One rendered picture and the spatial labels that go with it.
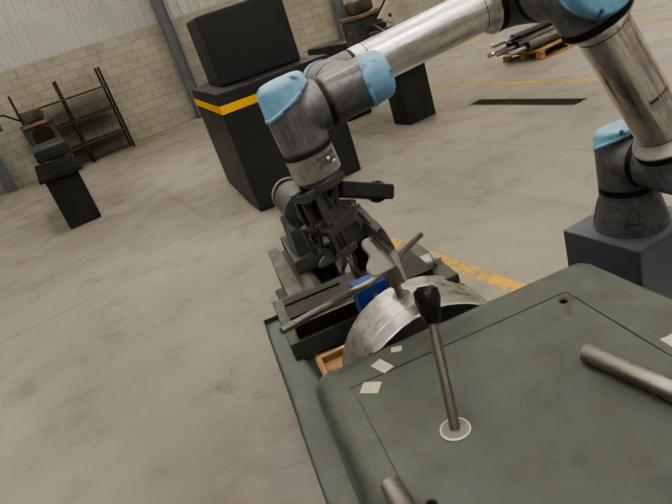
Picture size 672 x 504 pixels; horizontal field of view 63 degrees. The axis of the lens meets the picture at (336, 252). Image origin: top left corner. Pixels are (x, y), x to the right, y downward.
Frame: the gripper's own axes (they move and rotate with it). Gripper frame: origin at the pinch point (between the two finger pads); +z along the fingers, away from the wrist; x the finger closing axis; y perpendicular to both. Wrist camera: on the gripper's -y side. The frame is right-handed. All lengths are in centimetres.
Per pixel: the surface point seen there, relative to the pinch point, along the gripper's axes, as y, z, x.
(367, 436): 25.4, 3.4, 19.1
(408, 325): 2.3, 7.7, 5.9
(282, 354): -27, 74, -112
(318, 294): -24, 33, -61
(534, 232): -227, 145, -121
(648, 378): 5.1, 4.3, 43.7
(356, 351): 7.3, 11.9, -4.2
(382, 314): 1.3, 7.6, -0.8
